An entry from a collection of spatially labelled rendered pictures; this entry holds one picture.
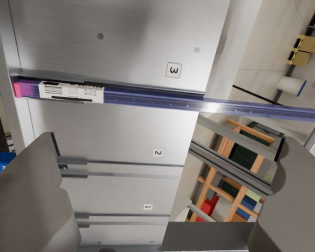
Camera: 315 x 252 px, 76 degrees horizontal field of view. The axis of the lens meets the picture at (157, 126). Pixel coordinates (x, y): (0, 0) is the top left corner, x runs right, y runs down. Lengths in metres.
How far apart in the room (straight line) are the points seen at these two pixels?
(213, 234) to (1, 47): 0.46
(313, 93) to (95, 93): 7.83
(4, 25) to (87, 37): 0.06
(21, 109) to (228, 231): 0.44
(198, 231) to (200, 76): 0.34
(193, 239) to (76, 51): 0.40
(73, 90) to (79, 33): 0.05
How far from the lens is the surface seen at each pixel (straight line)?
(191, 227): 0.48
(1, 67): 0.23
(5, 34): 0.22
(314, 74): 7.93
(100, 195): 0.33
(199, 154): 0.75
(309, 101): 7.98
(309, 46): 6.71
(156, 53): 0.21
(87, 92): 0.21
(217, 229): 0.50
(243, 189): 3.62
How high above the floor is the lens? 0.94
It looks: 31 degrees down
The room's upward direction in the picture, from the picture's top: 120 degrees clockwise
